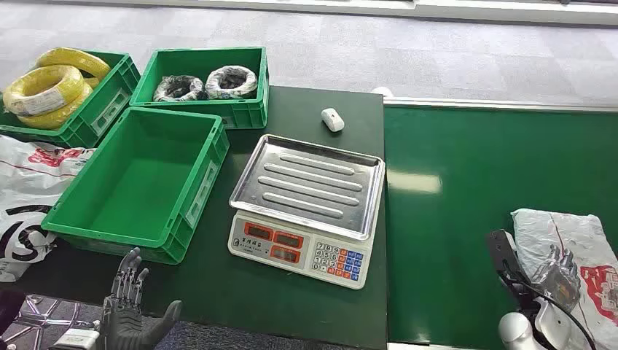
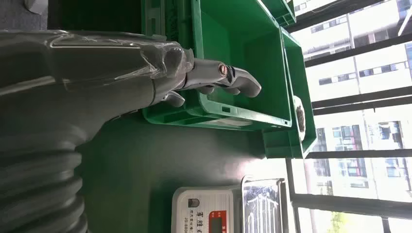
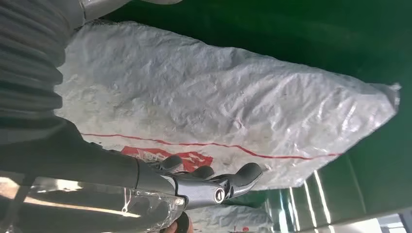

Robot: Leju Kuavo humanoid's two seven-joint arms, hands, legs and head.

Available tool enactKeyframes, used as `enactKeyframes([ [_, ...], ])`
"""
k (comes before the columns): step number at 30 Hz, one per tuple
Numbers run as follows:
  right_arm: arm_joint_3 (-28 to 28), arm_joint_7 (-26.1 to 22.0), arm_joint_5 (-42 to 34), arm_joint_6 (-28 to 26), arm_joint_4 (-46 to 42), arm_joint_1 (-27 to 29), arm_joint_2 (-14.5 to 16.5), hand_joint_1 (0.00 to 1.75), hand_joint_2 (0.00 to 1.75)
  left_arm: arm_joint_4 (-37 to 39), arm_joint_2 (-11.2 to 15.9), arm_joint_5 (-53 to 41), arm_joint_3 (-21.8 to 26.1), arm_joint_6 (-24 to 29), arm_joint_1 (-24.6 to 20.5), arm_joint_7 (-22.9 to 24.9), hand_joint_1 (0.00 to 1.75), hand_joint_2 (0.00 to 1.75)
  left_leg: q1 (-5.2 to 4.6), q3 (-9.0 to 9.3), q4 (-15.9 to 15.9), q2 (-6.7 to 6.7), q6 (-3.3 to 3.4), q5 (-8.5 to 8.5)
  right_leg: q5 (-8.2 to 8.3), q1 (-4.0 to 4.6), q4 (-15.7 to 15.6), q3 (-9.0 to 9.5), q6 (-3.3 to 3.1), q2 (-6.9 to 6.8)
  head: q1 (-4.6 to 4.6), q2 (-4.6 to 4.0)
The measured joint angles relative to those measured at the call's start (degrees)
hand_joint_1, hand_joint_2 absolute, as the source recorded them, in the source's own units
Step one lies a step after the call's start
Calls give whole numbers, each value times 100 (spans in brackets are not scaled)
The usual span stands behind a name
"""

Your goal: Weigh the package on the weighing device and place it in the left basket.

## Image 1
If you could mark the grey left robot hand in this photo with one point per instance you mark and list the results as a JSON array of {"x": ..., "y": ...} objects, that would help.
[{"x": 123, "y": 323}]

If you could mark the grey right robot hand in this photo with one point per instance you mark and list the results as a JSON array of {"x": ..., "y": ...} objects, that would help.
[{"x": 557, "y": 285}]

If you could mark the grey plastic mailer package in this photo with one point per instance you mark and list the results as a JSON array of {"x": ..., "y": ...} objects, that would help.
[{"x": 579, "y": 232}]

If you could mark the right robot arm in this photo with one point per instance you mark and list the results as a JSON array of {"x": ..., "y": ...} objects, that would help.
[{"x": 514, "y": 333}]

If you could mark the white electronic weighing scale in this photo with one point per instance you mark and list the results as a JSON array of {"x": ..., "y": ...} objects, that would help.
[{"x": 309, "y": 193}]

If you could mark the small white plastic device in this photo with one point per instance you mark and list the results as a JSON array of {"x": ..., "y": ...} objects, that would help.
[{"x": 333, "y": 120}]

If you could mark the chrome chair base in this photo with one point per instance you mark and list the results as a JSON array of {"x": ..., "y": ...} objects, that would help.
[{"x": 36, "y": 314}]

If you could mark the green conveyor belt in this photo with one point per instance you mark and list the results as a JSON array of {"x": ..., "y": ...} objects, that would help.
[{"x": 458, "y": 241}]

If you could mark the large empty green crate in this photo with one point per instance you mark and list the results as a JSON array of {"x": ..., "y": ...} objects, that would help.
[{"x": 145, "y": 193}]

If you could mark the dark green table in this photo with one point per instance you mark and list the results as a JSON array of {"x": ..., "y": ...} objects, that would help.
[{"x": 289, "y": 319}]

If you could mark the white printed plastic bag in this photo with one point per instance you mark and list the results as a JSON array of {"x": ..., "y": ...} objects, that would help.
[{"x": 29, "y": 183}]

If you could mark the green crate with yellow coils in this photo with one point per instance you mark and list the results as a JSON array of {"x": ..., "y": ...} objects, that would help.
[{"x": 112, "y": 106}]

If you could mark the white round object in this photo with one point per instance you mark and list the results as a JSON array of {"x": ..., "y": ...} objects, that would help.
[{"x": 382, "y": 91}]

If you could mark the green crate with black coils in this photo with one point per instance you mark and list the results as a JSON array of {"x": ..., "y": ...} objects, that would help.
[{"x": 212, "y": 58}]

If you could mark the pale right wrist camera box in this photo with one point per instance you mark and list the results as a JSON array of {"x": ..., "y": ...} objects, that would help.
[{"x": 550, "y": 323}]

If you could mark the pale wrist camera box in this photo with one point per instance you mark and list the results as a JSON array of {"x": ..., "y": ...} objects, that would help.
[
  {"x": 550, "y": 323},
  {"x": 75, "y": 339}
]

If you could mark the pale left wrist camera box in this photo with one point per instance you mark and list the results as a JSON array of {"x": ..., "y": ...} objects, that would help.
[{"x": 75, "y": 339}]

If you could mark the black right wrist mount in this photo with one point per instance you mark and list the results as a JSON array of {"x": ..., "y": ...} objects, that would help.
[{"x": 502, "y": 253}]

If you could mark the silver conveyor side rail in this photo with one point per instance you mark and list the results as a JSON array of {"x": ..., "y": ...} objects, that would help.
[{"x": 483, "y": 104}]

